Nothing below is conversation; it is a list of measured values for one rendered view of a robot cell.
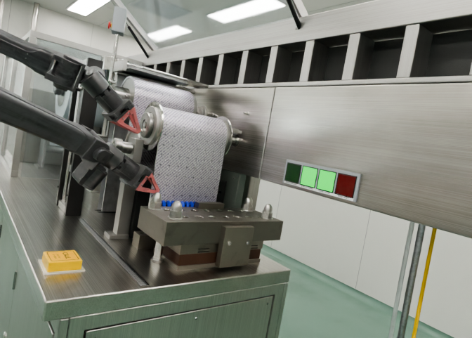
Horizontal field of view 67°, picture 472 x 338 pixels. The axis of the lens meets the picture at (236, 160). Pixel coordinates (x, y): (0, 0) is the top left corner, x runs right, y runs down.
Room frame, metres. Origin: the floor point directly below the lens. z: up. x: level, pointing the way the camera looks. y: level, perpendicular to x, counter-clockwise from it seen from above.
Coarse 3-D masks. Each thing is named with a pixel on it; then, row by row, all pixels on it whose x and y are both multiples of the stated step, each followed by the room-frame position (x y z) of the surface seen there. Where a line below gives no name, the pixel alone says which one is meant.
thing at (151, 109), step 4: (148, 108) 1.07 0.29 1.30; (152, 108) 1.05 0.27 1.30; (156, 108) 1.04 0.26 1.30; (144, 112) 1.09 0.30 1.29; (152, 112) 1.04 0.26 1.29; (156, 112) 1.03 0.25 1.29; (156, 116) 1.02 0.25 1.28; (156, 120) 1.02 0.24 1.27; (156, 124) 1.02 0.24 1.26; (156, 128) 1.01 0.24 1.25; (152, 132) 1.03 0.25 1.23; (156, 132) 1.02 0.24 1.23; (140, 136) 1.09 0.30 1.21; (152, 136) 1.02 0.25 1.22; (156, 136) 1.02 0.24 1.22; (144, 140) 1.07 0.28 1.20; (148, 140) 1.04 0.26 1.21; (152, 140) 1.03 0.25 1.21; (148, 144) 1.05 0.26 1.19
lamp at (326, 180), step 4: (320, 172) 0.95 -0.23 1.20; (324, 172) 0.94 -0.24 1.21; (328, 172) 0.93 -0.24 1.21; (332, 172) 0.92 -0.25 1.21; (320, 176) 0.95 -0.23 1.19; (324, 176) 0.94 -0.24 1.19; (328, 176) 0.93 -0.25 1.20; (332, 176) 0.92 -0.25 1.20; (320, 180) 0.95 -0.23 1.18; (324, 180) 0.94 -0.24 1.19; (328, 180) 0.93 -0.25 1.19; (332, 180) 0.92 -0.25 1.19; (320, 184) 0.95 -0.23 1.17; (324, 184) 0.94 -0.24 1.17; (328, 184) 0.93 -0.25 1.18; (332, 184) 0.92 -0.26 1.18; (320, 188) 0.94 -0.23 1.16; (324, 188) 0.93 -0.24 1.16; (328, 188) 0.92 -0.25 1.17; (332, 188) 0.91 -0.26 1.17
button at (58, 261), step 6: (48, 252) 0.80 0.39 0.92; (54, 252) 0.80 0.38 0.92; (60, 252) 0.81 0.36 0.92; (66, 252) 0.81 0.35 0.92; (72, 252) 0.82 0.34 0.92; (42, 258) 0.79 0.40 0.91; (48, 258) 0.77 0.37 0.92; (54, 258) 0.77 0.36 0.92; (60, 258) 0.78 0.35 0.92; (66, 258) 0.78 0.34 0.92; (72, 258) 0.79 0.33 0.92; (78, 258) 0.79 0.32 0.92; (48, 264) 0.75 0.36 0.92; (54, 264) 0.75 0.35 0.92; (60, 264) 0.76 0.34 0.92; (66, 264) 0.77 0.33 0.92; (72, 264) 0.78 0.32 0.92; (78, 264) 0.78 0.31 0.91; (48, 270) 0.75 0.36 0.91; (54, 270) 0.75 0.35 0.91; (60, 270) 0.76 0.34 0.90; (66, 270) 0.77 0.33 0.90
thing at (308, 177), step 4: (304, 168) 1.00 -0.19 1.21; (308, 168) 0.98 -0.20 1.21; (312, 168) 0.98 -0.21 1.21; (304, 172) 0.99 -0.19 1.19; (308, 172) 0.98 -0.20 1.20; (312, 172) 0.97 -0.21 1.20; (316, 172) 0.96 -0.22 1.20; (304, 176) 0.99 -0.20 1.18; (308, 176) 0.98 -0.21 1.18; (312, 176) 0.97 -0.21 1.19; (304, 180) 0.99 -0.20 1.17; (308, 180) 0.98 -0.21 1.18; (312, 180) 0.97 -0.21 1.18; (304, 184) 0.99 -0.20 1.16; (308, 184) 0.98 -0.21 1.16; (312, 184) 0.97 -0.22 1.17
